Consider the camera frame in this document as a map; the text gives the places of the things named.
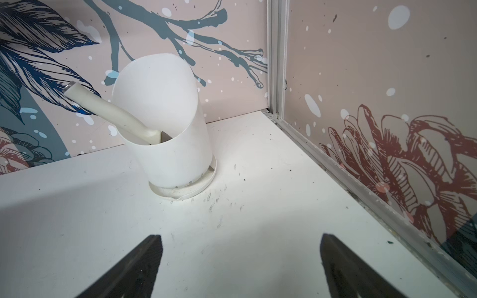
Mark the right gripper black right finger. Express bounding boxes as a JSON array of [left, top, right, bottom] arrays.
[[320, 233, 406, 298]]

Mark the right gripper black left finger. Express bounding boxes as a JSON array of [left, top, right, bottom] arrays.
[[78, 235, 163, 298]]

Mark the cream handled utensil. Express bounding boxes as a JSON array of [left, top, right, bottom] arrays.
[[62, 81, 172, 145]]

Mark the white utensil holder cup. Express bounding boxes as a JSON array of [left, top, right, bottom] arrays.
[[112, 53, 217, 201]]

